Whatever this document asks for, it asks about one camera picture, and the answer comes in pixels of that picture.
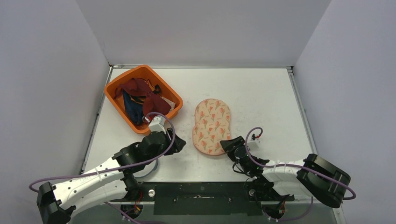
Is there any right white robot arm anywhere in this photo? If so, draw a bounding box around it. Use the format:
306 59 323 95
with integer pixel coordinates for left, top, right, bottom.
220 136 351 208

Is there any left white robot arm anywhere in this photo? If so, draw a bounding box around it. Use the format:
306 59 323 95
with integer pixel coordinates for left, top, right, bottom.
36 128 186 224

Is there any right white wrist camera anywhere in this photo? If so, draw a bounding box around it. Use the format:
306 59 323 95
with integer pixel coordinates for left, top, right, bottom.
247 135 260 150

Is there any maroon bra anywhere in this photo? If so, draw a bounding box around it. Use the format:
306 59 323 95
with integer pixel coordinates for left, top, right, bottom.
114 78 171 116

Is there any navy blue bra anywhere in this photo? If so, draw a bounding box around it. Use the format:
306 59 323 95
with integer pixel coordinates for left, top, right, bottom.
122 91 144 126

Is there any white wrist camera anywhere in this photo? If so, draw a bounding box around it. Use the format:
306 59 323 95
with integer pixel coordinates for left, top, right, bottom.
247 135 260 150
148 115 166 133

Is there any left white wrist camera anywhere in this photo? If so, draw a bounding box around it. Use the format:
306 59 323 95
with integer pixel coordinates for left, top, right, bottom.
148 115 166 133

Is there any floral padded bra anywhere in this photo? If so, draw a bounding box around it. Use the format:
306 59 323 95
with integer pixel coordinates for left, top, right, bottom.
192 98 231 156

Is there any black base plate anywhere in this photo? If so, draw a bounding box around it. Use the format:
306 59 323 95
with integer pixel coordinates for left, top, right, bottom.
119 180 295 216

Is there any orange plastic tub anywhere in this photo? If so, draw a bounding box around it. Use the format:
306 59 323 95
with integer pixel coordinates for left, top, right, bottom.
104 65 183 135

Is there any white mesh laundry bag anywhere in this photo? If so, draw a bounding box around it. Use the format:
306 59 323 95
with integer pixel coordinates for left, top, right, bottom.
135 160 159 179

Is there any beige bra in tub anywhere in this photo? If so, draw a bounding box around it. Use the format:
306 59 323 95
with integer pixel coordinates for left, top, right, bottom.
161 97 176 111

